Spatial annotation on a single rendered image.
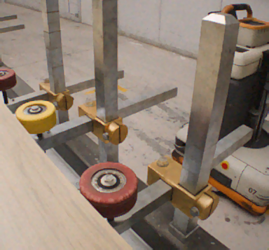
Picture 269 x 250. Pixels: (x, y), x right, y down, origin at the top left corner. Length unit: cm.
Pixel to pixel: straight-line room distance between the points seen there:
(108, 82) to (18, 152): 23
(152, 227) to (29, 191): 29
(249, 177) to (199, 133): 107
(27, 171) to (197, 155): 25
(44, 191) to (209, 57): 28
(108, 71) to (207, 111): 24
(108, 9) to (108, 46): 7
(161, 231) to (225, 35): 40
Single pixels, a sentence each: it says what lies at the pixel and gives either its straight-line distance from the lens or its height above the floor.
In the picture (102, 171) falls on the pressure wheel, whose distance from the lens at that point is 39.
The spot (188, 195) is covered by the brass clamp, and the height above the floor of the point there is 83.
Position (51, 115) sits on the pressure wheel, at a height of 90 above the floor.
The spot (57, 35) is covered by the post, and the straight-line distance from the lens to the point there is 76.
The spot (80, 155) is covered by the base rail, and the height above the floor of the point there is 70.
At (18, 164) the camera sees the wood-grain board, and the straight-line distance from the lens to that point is 44.
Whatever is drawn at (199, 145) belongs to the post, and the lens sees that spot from 41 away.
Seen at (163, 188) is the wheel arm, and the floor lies 82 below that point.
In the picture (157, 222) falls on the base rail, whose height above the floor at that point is 70.
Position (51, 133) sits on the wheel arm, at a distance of 60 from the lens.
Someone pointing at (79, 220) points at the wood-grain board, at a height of 90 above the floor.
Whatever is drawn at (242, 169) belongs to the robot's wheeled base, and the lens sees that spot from 147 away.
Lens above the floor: 117
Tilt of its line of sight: 30 degrees down
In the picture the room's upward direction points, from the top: 1 degrees clockwise
